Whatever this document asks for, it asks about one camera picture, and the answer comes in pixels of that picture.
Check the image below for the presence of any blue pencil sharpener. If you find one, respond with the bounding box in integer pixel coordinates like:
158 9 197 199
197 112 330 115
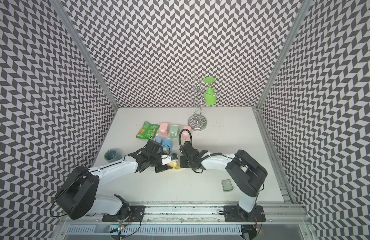
162 138 173 154
154 137 163 145

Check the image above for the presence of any yellow pencil sharpener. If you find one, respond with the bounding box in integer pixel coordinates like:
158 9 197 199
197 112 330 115
168 161 178 169

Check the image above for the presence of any mint green pencil sharpener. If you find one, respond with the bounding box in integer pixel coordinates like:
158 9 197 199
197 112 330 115
169 125 179 139

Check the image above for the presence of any clear dark green tray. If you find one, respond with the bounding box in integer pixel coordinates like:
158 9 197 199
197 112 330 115
222 179 234 192

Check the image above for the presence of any clear yellow tray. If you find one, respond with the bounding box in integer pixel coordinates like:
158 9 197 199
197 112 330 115
175 161 181 170

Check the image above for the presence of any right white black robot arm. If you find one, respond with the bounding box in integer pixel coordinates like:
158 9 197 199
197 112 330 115
180 141 268 213

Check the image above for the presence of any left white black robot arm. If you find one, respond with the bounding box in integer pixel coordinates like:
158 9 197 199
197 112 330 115
54 140 178 220

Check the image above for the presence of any green snack bag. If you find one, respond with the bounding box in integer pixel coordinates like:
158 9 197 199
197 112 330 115
136 121 160 140

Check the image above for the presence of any teal ceramic cup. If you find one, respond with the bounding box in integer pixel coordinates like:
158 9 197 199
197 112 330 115
104 149 122 163

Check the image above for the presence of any green plastic wine glass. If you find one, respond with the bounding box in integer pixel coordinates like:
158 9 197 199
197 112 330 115
203 77 217 106

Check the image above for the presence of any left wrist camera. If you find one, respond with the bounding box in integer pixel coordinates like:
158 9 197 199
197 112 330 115
161 153 178 166

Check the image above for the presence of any metal wire cup rack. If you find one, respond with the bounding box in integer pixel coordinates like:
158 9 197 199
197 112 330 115
181 80 208 131

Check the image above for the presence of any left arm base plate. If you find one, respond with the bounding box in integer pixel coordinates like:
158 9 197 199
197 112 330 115
102 206 146 223

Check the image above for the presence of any aluminium front rail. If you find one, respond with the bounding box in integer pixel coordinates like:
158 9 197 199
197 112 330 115
56 202 311 227

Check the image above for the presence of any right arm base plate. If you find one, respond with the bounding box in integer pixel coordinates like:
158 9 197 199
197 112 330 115
223 205 266 223

